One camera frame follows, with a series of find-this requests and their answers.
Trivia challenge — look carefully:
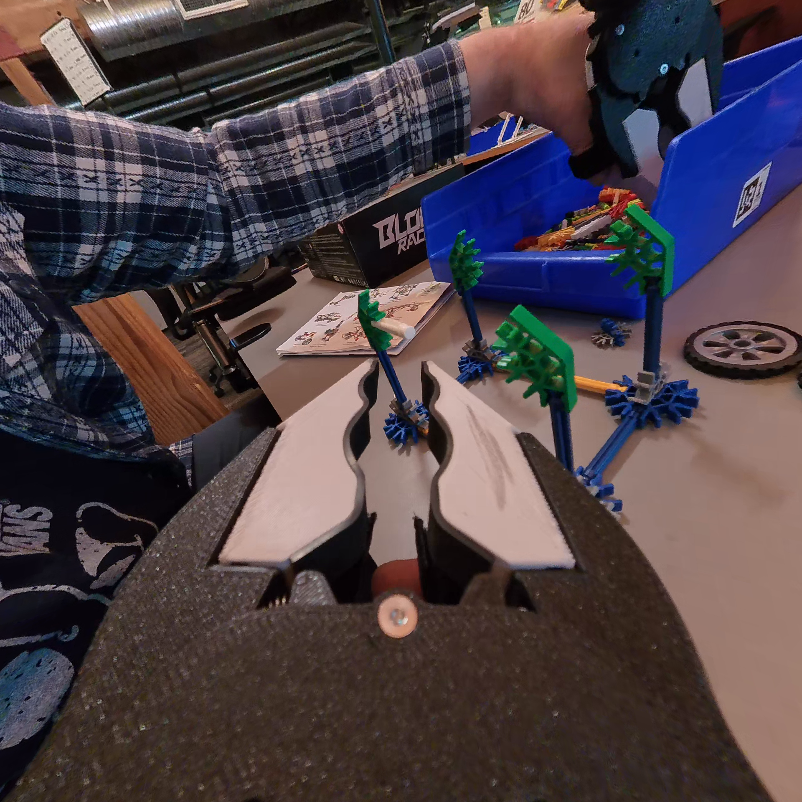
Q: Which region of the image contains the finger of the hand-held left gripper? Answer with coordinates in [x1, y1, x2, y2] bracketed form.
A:
[624, 58, 718, 191]

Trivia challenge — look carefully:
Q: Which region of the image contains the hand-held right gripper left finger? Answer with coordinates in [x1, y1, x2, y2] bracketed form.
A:
[216, 361, 377, 571]

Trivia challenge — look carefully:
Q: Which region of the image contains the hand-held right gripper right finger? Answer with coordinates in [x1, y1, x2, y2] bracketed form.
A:
[420, 361, 576, 574]

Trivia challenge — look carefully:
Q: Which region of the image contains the pile of colourful toy pieces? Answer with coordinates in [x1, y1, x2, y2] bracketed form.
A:
[514, 186, 652, 251]

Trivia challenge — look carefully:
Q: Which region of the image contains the blue bin with white label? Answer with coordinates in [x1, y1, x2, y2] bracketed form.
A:
[423, 36, 802, 320]

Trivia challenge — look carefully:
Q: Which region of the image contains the blue yellow toy rod frame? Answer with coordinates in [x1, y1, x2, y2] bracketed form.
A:
[356, 203, 703, 515]

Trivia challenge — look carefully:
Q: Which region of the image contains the person's left forearm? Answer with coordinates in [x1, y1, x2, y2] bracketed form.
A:
[0, 38, 475, 458]

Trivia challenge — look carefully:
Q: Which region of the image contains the person's left hand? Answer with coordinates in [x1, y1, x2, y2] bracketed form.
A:
[464, 10, 599, 154]

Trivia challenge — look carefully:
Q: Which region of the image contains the black office chair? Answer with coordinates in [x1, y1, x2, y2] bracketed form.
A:
[151, 257, 302, 396]

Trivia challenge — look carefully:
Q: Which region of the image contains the toy instruction sheet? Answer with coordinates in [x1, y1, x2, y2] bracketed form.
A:
[276, 281, 454, 358]

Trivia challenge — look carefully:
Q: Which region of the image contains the black toy wheel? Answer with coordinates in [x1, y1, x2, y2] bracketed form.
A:
[683, 321, 802, 379]

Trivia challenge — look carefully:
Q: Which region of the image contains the person's dark printed shirt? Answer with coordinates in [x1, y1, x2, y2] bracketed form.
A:
[0, 433, 195, 784]

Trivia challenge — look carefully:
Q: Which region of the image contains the black toy box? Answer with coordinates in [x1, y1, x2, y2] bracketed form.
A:
[301, 163, 467, 289]

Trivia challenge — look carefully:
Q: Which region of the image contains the white wall sign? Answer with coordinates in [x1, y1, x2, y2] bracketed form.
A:
[41, 17, 111, 107]

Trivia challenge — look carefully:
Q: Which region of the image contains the silver air duct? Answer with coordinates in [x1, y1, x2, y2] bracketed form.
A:
[82, 0, 189, 63]

